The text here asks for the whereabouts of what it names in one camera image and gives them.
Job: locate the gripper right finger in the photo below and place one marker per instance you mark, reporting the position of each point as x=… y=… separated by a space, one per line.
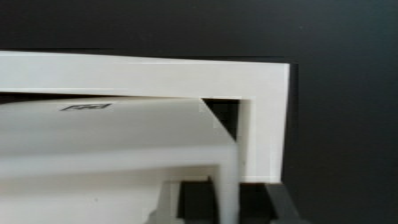
x=266 y=206

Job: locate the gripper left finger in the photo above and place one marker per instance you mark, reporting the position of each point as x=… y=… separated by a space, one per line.
x=186 y=203

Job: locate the white drawer cabinet box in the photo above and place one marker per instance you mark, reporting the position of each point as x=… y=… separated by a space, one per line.
x=92 y=150

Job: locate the white U-shaped fence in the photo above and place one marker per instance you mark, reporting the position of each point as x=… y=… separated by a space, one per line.
x=137 y=76

